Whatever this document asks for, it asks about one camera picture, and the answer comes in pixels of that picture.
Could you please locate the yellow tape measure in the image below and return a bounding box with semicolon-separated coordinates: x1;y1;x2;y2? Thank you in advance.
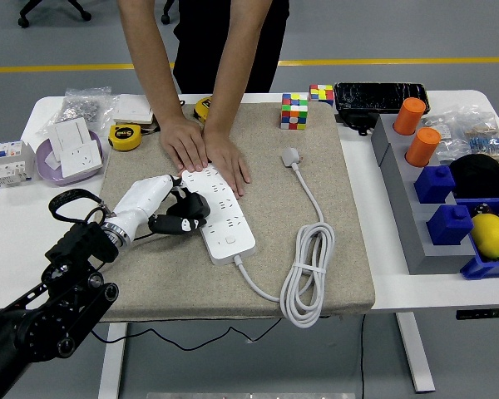
193;96;213;124
107;123;143;152

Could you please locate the black office chair base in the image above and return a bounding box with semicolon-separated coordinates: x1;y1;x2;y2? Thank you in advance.
17;0;93;29
161;0;180;25

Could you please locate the black wrapped box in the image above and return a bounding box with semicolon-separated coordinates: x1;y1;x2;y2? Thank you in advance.
333;81;432;116

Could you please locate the black cloth bundle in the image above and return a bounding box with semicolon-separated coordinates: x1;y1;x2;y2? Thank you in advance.
448;153;499;200

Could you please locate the yellow lemon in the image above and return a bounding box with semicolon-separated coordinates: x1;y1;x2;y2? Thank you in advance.
469;213;499;261

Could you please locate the black device with strap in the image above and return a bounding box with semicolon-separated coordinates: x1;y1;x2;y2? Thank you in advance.
335;110;379;137

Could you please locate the black table control panel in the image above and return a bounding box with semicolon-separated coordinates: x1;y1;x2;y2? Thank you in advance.
455;308;499;321

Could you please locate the grey block holder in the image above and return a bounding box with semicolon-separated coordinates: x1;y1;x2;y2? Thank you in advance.
370;112;477;275

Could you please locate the purple bowl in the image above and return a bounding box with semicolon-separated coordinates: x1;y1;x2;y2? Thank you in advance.
35;130;105;187

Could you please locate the blue plastic bin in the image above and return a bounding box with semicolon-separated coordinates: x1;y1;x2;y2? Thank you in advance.
452;197;499;280

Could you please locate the person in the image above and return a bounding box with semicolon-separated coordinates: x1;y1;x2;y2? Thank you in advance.
172;0;290;95

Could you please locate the white power strip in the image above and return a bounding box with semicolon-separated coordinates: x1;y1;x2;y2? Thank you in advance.
180;165;258;266

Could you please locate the white blank switch panel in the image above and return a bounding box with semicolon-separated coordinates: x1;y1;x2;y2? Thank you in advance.
46;116;93;163

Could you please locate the blue block with knob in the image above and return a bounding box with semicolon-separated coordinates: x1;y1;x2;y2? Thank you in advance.
413;165;457;204
426;203;474;246

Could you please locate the white wall switch panel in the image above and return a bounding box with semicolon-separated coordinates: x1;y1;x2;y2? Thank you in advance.
112;94;157;126

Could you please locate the black hanging cable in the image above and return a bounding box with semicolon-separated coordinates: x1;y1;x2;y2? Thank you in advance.
359;313;367;399

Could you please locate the white power cord with plug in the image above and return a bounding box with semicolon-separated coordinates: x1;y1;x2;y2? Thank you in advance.
231;145;336;329

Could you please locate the white circuit breaker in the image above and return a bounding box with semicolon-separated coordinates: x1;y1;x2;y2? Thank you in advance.
0;140;37;187

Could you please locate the black plug adapter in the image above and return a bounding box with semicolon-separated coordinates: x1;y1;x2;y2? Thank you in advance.
167;190;212;220

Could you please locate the bag of blue-white components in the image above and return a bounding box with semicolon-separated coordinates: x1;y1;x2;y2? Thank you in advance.
465;124;499;163

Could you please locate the orange cylinder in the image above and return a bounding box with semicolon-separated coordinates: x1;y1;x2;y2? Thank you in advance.
393;97;427;136
405;127;442;168

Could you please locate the clear bag of small parts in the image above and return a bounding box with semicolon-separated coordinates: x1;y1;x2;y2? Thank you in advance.
422;103;499;165

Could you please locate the small Rubik's cube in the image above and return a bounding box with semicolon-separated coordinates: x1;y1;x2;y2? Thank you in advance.
309;83;336;107

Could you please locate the white wall socket panel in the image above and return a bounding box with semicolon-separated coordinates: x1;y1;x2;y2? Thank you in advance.
60;140;104;179

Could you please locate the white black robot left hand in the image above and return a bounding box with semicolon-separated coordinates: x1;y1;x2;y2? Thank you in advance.
110;174;208;239

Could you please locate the large Rubik's cube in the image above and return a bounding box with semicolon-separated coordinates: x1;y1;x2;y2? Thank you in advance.
279;92;309;131

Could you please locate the grey-brown mat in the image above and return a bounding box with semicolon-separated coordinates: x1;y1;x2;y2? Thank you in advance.
97;101;377;323

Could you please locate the clear bag of metal screws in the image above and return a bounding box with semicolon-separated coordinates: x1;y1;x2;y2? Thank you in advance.
35;86;121;136

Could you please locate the person's right hand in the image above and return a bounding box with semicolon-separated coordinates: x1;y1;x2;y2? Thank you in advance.
159;116;211;174

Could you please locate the black adapter cord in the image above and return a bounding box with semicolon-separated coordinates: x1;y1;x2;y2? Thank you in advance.
90;232;283;352

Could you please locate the person's left hand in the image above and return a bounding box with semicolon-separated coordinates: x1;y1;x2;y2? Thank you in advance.
202;128;251;197

